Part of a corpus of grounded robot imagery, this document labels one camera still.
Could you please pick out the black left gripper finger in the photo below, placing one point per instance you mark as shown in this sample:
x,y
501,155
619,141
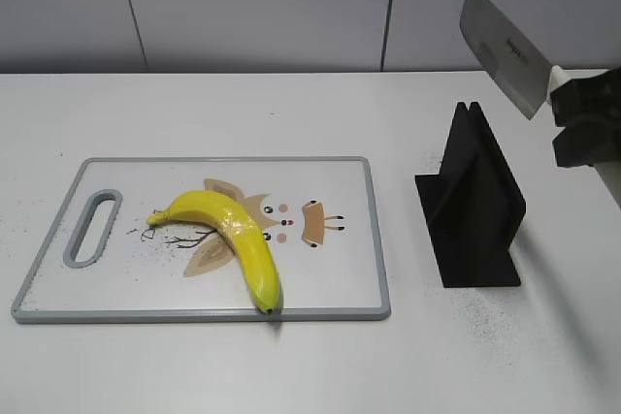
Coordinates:
x,y
585,141

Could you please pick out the silver knife with white handle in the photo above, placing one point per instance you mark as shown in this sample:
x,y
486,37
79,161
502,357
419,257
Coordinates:
x,y
508,56

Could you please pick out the yellow plastic banana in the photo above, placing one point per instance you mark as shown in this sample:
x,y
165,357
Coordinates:
x,y
240,231

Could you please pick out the white cutting board grey rim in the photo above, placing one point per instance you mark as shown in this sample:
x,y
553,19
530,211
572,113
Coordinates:
x,y
101,263

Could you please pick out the black knife stand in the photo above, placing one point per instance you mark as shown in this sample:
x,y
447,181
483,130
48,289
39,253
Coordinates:
x,y
473,206

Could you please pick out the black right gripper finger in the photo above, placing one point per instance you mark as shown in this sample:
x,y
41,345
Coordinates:
x,y
595,100

